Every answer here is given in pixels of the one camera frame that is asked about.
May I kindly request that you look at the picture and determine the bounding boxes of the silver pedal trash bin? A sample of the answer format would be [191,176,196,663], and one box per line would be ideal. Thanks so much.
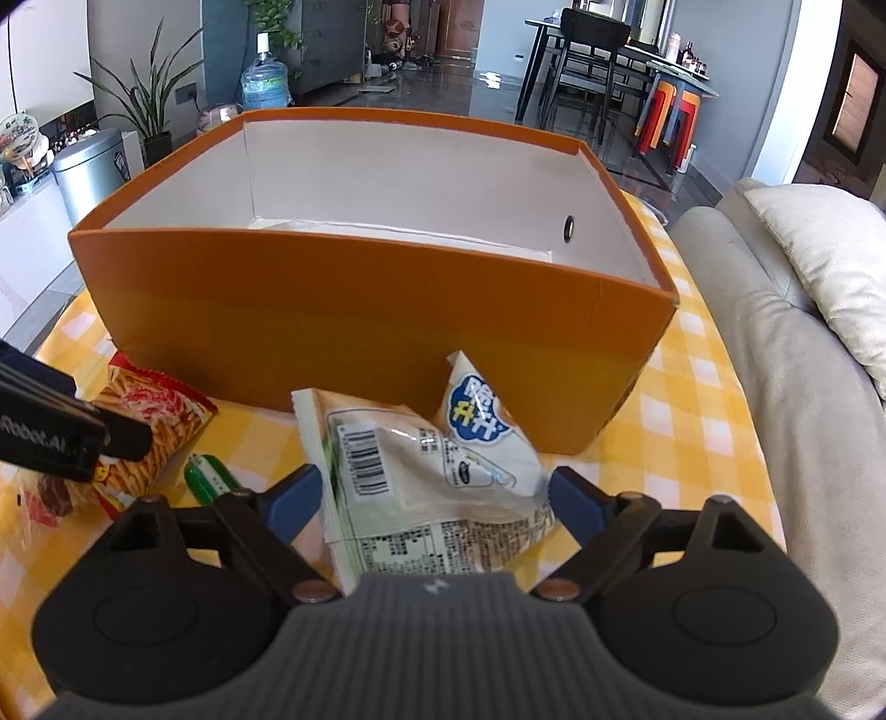
[51,127,131,225]

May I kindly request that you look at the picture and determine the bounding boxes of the white blue logo snack bag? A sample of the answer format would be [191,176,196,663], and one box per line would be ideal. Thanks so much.
[291,352,554,593]

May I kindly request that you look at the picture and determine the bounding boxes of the dark dining table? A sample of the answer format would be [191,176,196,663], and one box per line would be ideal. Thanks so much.
[515,16,723,150]

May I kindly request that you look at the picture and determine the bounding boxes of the hanging green vine plant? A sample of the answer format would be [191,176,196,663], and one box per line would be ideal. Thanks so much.
[243,0,303,51]

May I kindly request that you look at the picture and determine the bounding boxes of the yellow checkered tablecloth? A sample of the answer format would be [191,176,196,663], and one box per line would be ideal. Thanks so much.
[2,191,785,718]

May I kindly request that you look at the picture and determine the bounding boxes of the small clear red snack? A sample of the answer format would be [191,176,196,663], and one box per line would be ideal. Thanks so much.
[13,470,75,549]

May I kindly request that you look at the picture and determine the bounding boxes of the orange cardboard box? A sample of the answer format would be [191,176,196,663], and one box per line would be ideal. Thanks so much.
[69,106,679,455]

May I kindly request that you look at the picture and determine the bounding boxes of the potted green plant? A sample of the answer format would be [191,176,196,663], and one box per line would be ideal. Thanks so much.
[74,18,204,168]

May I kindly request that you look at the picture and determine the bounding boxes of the beige sofa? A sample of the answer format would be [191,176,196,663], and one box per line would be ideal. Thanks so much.
[668,178,884,718]

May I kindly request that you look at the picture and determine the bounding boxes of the red Mimi fries bag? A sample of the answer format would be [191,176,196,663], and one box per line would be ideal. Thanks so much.
[68,351,218,517]

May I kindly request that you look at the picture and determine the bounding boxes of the orange red stacked stools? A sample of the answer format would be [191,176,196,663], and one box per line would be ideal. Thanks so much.
[635,80,701,171]

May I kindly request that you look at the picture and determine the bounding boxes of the blue water jug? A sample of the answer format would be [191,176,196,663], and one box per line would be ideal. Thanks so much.
[240,32,291,111]

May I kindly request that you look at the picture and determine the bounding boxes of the small white rolling stool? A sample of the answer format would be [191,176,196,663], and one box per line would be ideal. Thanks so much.
[197,104,242,135]

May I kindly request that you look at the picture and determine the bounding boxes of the green sausage stick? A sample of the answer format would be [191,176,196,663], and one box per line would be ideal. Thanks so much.
[183,453,242,507]

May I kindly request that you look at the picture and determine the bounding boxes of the white tv cabinet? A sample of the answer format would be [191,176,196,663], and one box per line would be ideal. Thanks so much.
[0,176,74,333]

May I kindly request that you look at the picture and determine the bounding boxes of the white cushion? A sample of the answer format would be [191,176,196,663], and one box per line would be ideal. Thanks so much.
[745,184,886,394]

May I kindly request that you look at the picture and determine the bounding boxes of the black dining chair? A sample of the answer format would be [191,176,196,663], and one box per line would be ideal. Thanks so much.
[538,8,631,144]

